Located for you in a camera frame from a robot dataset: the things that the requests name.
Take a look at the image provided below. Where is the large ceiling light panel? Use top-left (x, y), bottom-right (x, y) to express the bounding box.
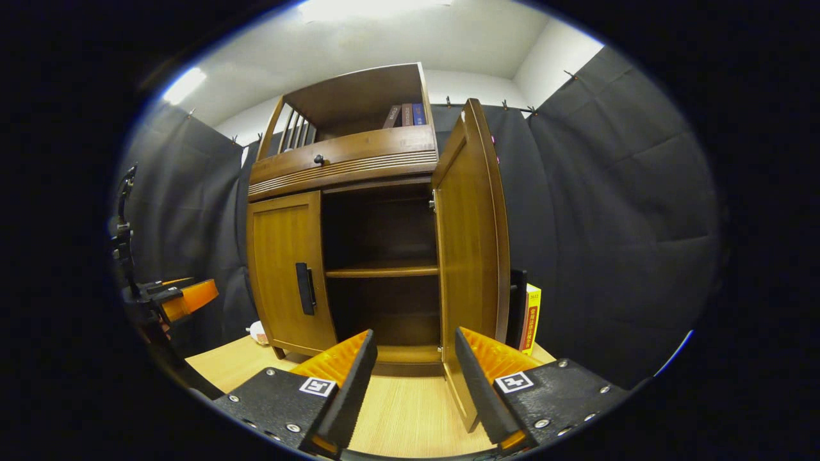
top-left (298, 0), bottom-right (462, 23)

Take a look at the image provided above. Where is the wooden inner shelf board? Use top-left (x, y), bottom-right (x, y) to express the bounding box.
top-left (325, 264), bottom-right (440, 279)

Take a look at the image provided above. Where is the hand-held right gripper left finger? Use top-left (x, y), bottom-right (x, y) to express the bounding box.
top-left (213, 329), bottom-right (379, 457)

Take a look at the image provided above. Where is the wooden cabinet door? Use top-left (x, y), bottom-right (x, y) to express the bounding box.
top-left (247, 191), bottom-right (338, 357)
top-left (430, 98), bottom-right (511, 433)

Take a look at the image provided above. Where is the small ceiling light panel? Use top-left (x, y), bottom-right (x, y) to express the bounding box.
top-left (162, 67), bottom-right (208, 106)

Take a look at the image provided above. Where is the wooden double-door shoe cabinet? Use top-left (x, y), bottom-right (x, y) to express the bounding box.
top-left (246, 62), bottom-right (511, 433)

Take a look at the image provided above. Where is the black backdrop cloth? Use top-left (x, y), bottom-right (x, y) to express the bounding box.
top-left (115, 46), bottom-right (719, 389)

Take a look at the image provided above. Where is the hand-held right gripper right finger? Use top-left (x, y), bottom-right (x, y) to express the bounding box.
top-left (454, 327), bottom-right (632, 452)

